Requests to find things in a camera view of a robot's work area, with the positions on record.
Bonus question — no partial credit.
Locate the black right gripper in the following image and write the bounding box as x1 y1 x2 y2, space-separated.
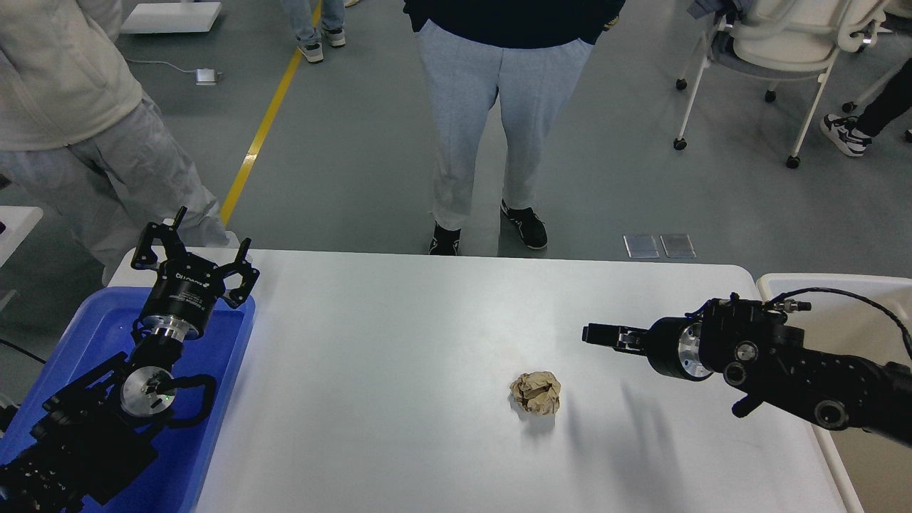
581 317 713 382

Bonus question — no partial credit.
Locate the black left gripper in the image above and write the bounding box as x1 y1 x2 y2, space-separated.
130 207 260 341

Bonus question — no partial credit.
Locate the brown paper ball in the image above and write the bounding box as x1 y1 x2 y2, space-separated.
510 371 561 416

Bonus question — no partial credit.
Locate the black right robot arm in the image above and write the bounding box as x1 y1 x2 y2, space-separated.
581 290 911 446

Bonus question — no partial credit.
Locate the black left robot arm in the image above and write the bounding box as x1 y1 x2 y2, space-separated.
2 207 260 512

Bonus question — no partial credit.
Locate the metal floor plate left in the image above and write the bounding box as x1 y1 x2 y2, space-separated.
623 234 659 259

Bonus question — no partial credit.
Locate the metal floor plate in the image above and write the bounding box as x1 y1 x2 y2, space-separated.
659 234 697 259
623 234 659 259

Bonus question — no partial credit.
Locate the metal floor plate right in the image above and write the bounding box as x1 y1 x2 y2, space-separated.
659 234 697 259

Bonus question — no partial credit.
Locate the white side table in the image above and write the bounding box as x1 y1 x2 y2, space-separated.
1 205 43 266

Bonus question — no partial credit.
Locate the person in white coverall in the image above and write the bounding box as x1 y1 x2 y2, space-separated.
1 1 239 281

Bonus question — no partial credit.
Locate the blue plastic bin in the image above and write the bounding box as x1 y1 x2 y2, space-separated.
0 286 257 513

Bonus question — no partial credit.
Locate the white flat board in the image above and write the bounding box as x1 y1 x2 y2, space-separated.
121 1 222 33

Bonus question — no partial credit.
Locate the person in jeans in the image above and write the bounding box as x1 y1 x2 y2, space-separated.
280 0 346 63

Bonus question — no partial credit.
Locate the white plastic bin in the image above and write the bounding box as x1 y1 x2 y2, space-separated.
757 273 911 512

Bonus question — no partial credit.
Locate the person in grey sweatpants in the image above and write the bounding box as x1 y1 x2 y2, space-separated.
402 0 626 257

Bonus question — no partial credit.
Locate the seated person leg and sneaker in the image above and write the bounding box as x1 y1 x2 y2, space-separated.
819 59 911 158

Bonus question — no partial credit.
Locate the white office chair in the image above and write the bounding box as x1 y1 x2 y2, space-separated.
672 1 888 169

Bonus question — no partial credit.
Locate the grey power adapter with cable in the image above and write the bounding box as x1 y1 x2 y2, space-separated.
126 58 222 86

